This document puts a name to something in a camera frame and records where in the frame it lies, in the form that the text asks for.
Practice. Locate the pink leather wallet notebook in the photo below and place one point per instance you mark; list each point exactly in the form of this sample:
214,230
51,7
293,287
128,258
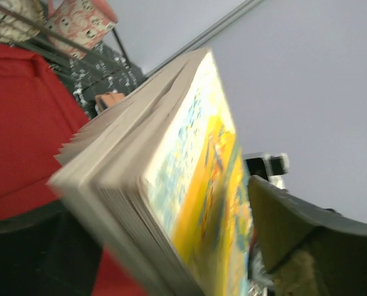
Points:
104,101

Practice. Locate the yellow teal Penguin paperback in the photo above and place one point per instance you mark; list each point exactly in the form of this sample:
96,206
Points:
159,180

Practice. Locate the red backpack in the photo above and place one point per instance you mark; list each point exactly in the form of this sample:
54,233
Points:
43,249

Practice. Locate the beige patterned small plate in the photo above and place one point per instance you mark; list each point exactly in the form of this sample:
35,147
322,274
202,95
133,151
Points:
14,30

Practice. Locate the black wire dish rack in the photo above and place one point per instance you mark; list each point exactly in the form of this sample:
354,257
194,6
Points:
106,67

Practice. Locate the aluminium frame rail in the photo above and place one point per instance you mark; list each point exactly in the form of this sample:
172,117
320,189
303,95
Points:
221,25

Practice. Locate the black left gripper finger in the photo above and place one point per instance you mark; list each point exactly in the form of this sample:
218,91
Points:
306,249

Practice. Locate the pink patterned mug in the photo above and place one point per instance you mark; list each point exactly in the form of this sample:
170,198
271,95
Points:
83,22

